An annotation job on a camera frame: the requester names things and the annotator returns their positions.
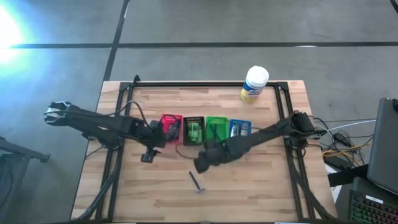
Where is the thin brown cable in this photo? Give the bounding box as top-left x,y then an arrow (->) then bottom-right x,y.
175,144 -> 200,160

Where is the blue plastic basket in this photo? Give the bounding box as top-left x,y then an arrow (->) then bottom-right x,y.
229,119 -> 252,139

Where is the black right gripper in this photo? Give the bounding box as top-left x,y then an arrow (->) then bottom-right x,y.
194,141 -> 233,174

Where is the black metal table frame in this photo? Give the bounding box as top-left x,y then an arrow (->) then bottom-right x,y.
74,74 -> 335,222

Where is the red plastic basket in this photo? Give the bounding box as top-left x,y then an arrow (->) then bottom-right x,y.
159,113 -> 183,144

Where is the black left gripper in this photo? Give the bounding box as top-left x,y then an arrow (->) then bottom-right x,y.
141,121 -> 167,163

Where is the blue disposable razor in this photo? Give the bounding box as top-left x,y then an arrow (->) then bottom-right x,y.
207,121 -> 225,142

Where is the black power adapter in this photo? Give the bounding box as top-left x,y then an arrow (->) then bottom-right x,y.
323,155 -> 346,169

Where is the dark shaving cream tube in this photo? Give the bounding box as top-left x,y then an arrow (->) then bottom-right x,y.
167,119 -> 182,141

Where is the white cable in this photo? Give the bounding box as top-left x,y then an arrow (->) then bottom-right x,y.
313,119 -> 377,134

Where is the green plastic basket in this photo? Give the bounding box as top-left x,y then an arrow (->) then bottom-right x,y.
205,116 -> 229,144

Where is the white Lysol wipes canister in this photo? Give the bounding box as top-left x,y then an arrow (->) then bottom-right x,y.
240,65 -> 270,104

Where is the grey laptop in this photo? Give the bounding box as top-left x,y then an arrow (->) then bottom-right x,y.
366,97 -> 398,195

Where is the yellow cable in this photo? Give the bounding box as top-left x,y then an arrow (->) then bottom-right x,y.
322,142 -> 374,157

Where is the backlit rainbow keyboard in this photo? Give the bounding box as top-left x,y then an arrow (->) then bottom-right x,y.
348,177 -> 398,224

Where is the black stand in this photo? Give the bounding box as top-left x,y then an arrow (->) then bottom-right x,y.
0,136 -> 51,218

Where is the black plastic basket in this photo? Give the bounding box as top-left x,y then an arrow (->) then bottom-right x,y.
182,116 -> 206,146

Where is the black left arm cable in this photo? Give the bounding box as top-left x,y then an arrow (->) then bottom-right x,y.
117,100 -> 156,131

